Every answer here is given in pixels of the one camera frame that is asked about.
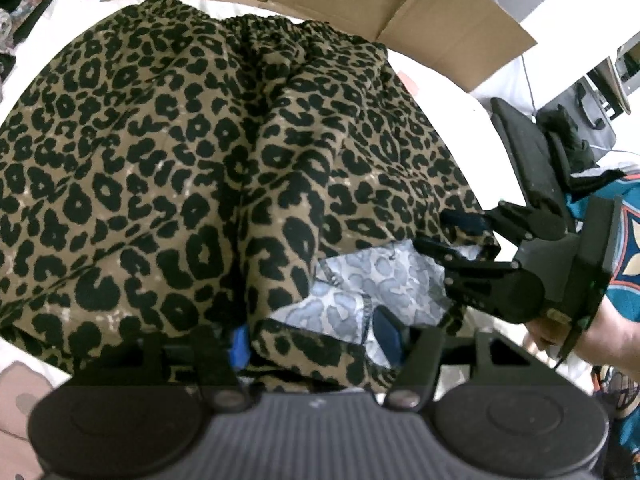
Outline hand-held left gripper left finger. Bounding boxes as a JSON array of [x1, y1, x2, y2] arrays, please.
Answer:
[[100, 324, 253, 413]]

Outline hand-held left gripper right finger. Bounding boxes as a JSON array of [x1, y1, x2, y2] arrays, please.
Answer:
[[372, 305, 526, 412]]

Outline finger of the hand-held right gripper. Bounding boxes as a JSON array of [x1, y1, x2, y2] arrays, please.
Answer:
[[414, 236, 522, 312], [440, 201, 567, 244]]

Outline leopard print skirt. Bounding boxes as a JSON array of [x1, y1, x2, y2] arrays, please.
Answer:
[[0, 0, 501, 393]]

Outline person's right forearm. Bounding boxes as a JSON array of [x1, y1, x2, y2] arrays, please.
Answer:
[[580, 291, 640, 370]]

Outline person's right hand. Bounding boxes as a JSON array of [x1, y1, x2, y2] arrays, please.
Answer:
[[526, 316, 570, 358]]

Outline teal printed garment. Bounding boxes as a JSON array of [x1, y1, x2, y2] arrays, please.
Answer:
[[564, 167, 640, 480]]

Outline black chair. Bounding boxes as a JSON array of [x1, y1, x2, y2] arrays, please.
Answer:
[[489, 96, 572, 221]]

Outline black clothing on chair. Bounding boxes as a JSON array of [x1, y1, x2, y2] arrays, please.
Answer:
[[536, 104, 627, 198]]

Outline grey bag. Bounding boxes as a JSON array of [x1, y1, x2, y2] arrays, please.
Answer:
[[570, 74, 622, 153]]

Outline cardboard pieces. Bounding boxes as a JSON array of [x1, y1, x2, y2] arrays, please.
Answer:
[[597, 30, 640, 122]]

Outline white printed bed sheet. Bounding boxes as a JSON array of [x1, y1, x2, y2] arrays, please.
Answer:
[[0, 0, 506, 480]]

